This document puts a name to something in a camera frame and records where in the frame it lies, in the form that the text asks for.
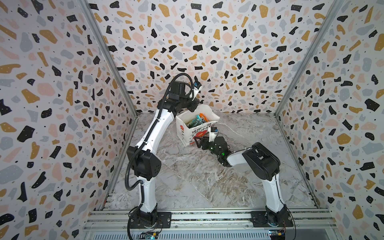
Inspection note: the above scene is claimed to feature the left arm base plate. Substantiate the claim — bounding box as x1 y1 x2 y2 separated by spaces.
129 210 172 229

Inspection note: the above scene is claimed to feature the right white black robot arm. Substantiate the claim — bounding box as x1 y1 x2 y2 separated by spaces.
195 136 288 226

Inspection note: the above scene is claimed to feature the green circuit board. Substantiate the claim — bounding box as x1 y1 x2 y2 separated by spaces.
269 230 286 240
138 232 159 240

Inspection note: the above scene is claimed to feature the teal berry mint candy bag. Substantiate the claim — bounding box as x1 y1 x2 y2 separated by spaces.
186 115 204 129

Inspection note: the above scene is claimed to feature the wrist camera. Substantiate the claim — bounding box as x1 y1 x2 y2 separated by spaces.
193 80 202 98
209 127 219 142

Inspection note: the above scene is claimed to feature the orange fruit candy bag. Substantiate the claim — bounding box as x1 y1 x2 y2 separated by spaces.
197 113 209 123

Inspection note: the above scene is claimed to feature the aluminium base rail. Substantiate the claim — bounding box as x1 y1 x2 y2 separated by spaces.
84 208 343 240

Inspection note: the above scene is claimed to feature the right green circuit board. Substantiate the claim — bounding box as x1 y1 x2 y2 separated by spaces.
269 230 286 240

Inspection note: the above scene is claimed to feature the left green circuit board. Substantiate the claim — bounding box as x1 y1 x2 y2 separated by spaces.
138 232 159 240

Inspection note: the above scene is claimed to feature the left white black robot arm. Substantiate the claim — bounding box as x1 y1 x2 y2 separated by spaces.
125 80 202 225

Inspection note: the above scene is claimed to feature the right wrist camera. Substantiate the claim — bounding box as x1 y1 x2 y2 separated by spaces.
209 127 219 142

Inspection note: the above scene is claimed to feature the white floral paper bag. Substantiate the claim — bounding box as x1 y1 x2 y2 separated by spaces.
176 105 220 147

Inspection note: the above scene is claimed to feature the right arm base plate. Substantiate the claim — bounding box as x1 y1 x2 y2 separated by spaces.
250 209 294 228

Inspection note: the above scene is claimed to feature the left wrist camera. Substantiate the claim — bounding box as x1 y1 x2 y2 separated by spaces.
193 80 202 98

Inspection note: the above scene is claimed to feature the black corrugated cable conduit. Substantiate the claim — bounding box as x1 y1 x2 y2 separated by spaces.
124 72 196 192

